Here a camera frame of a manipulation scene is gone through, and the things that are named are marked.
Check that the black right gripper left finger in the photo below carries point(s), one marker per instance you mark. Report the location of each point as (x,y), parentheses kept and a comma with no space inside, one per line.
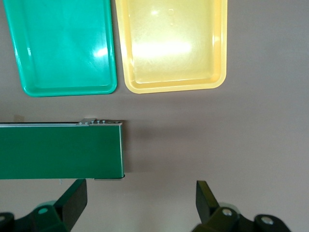
(72,205)

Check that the beige tape piece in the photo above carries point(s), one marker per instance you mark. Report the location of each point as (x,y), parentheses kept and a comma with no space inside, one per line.
(19,118)

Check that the yellow plastic tray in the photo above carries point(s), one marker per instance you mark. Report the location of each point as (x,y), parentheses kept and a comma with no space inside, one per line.
(171,55)

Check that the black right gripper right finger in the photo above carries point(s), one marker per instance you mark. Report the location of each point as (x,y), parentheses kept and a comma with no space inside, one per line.
(207,205)

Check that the green belt conveyor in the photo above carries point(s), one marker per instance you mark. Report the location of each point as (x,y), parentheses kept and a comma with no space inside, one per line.
(60,152)

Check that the green plastic tray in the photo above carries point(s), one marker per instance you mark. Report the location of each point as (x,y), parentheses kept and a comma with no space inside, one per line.
(65,46)

